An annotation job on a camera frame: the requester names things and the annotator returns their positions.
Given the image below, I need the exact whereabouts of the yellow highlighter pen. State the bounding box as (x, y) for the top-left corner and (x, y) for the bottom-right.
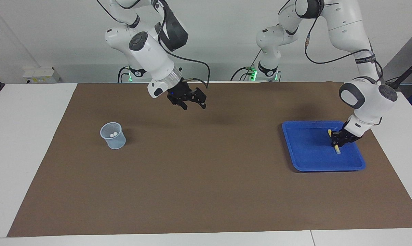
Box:
(327, 129), (341, 154)

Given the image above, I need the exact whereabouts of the blue plastic tray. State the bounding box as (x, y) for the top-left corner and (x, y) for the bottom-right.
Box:
(282, 120), (366, 172)

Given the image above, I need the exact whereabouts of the brown table mat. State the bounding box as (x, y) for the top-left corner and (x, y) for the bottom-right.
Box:
(7, 81), (412, 237)

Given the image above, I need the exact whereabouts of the translucent plastic cup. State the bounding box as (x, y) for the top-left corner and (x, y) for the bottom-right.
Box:
(100, 122), (127, 150)

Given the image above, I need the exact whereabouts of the black stand pole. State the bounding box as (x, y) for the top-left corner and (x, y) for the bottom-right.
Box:
(385, 55), (412, 91)

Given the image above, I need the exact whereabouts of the white power box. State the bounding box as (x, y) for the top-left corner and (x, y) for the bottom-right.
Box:
(23, 67), (61, 84)

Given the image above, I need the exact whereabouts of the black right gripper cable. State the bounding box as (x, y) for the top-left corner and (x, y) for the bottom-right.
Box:
(156, 0), (211, 89)

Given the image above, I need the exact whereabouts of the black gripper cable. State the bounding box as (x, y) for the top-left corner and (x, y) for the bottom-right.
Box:
(156, 0), (211, 89)
(304, 14), (384, 81)

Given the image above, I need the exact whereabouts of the black left arm base cable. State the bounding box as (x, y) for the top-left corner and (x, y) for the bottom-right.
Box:
(230, 51), (263, 81)

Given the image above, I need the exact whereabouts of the black arm base cable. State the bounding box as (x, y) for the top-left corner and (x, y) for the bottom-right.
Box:
(230, 51), (263, 81)
(117, 67), (132, 83)

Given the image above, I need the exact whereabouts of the black right arm base cable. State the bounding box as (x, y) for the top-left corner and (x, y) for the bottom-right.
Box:
(117, 67), (132, 83)

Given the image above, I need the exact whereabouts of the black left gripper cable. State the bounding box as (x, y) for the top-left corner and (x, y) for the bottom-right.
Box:
(304, 14), (384, 81)

